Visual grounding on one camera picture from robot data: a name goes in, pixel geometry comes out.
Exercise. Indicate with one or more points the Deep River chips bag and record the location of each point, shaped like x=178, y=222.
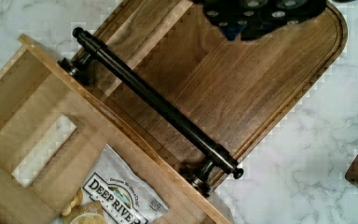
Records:
x=125, y=198

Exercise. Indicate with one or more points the black metal tray handle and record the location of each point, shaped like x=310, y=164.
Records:
x=215, y=154

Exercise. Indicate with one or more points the dark wooden cutting board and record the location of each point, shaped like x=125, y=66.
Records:
x=234, y=91

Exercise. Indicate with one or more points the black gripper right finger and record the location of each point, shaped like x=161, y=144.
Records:
x=265, y=16

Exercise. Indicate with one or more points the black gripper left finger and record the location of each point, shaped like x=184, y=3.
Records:
x=227, y=15

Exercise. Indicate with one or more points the light wooden tray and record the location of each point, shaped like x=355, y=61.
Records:
x=52, y=131

